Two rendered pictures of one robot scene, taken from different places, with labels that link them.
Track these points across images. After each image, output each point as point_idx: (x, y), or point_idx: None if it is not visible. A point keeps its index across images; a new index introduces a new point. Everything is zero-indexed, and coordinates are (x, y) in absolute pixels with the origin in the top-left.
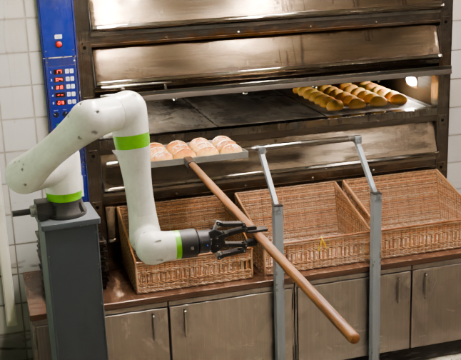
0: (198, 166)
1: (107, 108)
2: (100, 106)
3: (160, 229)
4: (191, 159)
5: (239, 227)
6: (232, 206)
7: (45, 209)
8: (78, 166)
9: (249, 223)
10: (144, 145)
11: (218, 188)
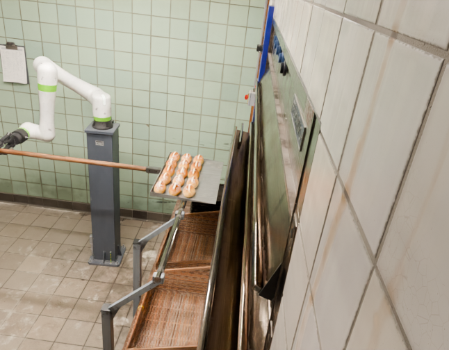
0: (135, 167)
1: (35, 62)
2: (35, 59)
3: (41, 132)
4: (151, 167)
5: (4, 142)
6: (44, 153)
7: None
8: (94, 104)
9: (10, 149)
10: (37, 88)
11: (78, 158)
